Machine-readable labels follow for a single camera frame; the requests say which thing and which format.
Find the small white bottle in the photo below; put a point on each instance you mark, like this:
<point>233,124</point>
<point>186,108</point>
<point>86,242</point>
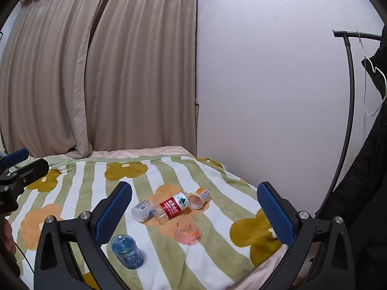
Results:
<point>143,210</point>

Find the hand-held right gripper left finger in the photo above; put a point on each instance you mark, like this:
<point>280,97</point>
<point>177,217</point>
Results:
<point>112,216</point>

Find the blue plastic cup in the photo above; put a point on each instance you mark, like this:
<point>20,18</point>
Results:
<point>126,251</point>

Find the black jacket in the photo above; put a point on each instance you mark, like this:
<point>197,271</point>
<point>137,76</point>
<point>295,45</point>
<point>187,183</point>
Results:
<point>369,187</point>

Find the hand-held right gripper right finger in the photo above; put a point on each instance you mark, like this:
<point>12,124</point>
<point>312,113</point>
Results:
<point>276,214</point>

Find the pink plastic cup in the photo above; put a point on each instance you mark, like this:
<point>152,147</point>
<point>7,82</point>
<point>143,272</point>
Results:
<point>187,233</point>

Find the floral striped blanket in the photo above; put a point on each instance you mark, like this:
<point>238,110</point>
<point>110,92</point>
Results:
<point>211,184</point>

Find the beige curtain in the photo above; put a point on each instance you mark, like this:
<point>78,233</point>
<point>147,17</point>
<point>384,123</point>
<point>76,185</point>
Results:
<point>45,75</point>
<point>145,72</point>

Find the dark metal clothes rack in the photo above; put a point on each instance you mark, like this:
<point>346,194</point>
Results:
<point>350,96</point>

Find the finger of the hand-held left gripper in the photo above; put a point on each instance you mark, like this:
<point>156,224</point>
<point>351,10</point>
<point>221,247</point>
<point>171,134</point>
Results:
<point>16,155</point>

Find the red label water bottle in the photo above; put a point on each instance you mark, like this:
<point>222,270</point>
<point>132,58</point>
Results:
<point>174,207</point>

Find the orange label clear cup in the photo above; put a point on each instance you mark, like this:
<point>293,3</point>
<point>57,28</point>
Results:
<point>199,198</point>

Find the person's left hand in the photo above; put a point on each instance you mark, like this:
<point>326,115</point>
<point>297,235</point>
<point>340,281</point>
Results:
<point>6,234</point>

